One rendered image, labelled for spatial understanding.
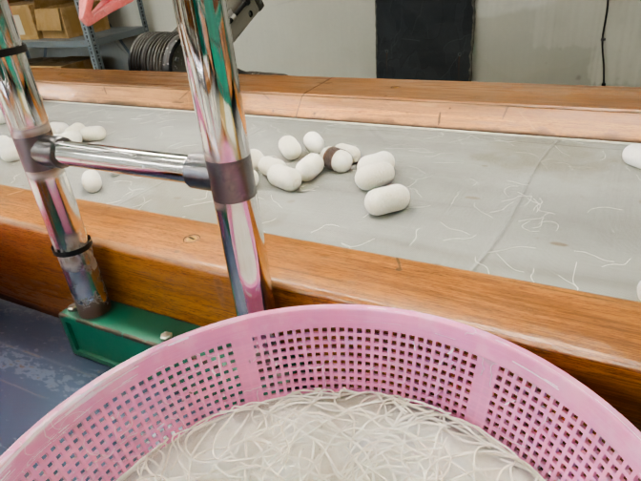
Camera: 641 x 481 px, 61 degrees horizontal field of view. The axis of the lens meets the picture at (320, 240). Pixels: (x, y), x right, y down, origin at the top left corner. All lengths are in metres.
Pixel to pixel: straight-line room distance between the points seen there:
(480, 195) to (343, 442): 0.27
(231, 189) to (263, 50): 2.76
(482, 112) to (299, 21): 2.30
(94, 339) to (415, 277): 0.24
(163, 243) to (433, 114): 0.36
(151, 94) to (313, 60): 2.08
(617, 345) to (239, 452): 0.19
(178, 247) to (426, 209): 0.20
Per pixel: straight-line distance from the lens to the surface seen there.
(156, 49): 1.15
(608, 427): 0.25
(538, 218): 0.45
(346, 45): 2.80
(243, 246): 0.29
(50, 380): 0.46
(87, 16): 0.82
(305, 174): 0.51
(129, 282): 0.42
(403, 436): 0.28
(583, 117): 0.62
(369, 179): 0.48
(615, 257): 0.41
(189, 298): 0.38
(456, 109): 0.64
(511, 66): 2.60
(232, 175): 0.27
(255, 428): 0.29
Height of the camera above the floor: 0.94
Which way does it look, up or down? 30 degrees down
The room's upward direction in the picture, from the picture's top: 6 degrees counter-clockwise
